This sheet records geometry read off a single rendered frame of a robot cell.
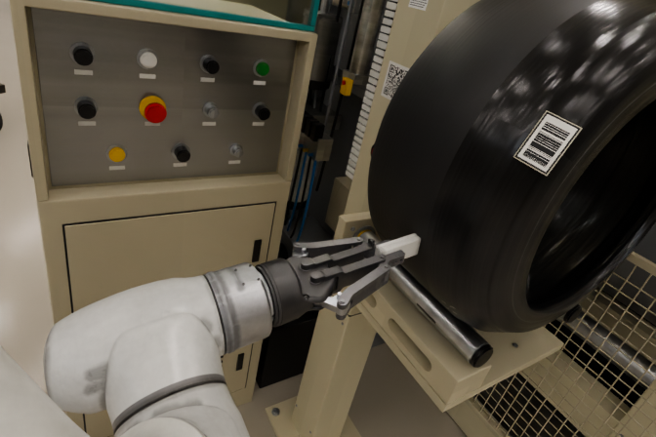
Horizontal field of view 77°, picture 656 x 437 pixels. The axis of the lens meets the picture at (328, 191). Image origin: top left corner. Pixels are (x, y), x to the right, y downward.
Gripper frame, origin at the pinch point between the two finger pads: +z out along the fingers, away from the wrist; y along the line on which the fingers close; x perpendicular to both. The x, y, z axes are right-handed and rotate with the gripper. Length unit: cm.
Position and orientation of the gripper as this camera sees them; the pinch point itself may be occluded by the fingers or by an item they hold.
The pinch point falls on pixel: (397, 250)
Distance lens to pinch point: 59.1
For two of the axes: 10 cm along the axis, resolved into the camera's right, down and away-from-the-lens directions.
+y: -5.1, -4.8, 7.2
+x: -0.8, 8.5, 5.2
